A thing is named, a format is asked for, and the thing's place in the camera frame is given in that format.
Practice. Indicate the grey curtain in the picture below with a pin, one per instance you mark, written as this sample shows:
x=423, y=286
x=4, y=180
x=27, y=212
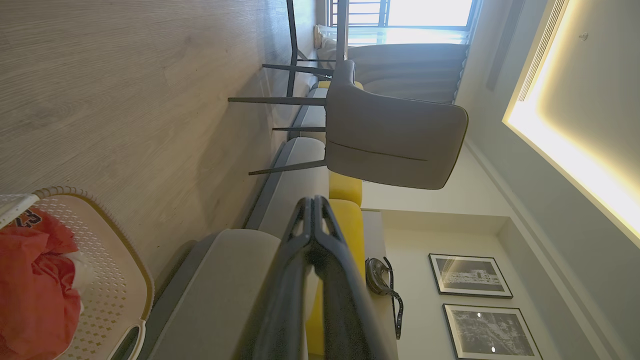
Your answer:
x=410, y=70

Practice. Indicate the cream perforated plastic laundry basket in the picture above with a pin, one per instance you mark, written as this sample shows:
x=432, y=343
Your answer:
x=117, y=280

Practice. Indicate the grey fabric sofa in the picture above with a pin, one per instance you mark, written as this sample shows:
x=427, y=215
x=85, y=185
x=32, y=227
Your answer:
x=220, y=300

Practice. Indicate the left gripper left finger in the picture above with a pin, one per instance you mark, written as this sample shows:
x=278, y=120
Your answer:
x=282, y=300

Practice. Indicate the white garment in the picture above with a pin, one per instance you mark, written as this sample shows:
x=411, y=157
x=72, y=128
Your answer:
x=81, y=272

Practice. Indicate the red sports jersey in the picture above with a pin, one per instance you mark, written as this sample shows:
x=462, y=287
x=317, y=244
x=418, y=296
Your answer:
x=35, y=300

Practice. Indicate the ceiling air vent grille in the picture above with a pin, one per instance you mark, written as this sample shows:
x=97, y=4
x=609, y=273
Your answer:
x=542, y=47

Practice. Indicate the window with dark railing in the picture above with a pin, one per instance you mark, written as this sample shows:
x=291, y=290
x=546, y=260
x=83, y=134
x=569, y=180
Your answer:
x=425, y=15

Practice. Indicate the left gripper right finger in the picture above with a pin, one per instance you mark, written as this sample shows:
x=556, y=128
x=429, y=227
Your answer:
x=345, y=310

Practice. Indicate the framed black white city picture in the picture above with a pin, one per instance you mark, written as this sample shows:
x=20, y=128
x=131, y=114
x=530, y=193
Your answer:
x=492, y=334

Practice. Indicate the dark metal frame table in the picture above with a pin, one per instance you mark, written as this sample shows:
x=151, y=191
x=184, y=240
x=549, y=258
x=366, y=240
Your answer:
x=292, y=45

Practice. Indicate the small yellow cushion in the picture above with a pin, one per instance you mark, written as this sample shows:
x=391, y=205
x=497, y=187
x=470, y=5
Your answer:
x=346, y=189

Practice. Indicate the large yellow cushion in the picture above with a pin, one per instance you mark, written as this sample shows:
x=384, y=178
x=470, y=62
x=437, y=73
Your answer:
x=352, y=230

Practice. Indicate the framed black white building picture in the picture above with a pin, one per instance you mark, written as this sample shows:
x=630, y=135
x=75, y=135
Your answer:
x=470, y=276

